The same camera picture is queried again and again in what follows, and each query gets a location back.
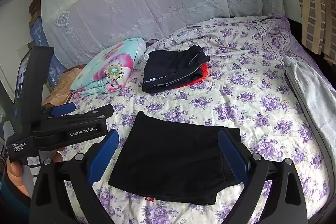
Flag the black pants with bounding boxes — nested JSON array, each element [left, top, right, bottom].
[[108, 111, 241, 206]]

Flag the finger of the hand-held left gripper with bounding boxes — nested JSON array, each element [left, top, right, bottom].
[[40, 102, 76, 117], [39, 105, 114, 125]]

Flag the brick pattern curtain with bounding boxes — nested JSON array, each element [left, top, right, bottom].
[[291, 0, 336, 64]]

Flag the person's left hand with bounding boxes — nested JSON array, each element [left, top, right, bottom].
[[6, 161, 30, 197]]

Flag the purple floral bed sheet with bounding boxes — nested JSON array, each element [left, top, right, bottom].
[[42, 14, 332, 224]]

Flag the blue cardboard box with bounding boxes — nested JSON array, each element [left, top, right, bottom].
[[29, 16, 50, 48], [46, 55, 66, 89]]

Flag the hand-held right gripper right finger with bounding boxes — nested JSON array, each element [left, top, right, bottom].
[[218, 128, 307, 224]]

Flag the black shorts with grey piping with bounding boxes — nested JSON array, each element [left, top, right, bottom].
[[142, 45, 210, 94]]

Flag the brown wooden box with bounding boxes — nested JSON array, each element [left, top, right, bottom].
[[28, 0, 42, 28]]

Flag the teal pink floral quilt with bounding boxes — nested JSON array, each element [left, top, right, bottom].
[[70, 38, 147, 98]]

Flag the red garment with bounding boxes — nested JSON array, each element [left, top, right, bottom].
[[181, 63, 210, 88]]

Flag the brown floral cloth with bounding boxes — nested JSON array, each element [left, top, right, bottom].
[[42, 64, 86, 109]]

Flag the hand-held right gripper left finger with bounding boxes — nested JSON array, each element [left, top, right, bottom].
[[28, 129, 119, 224]]

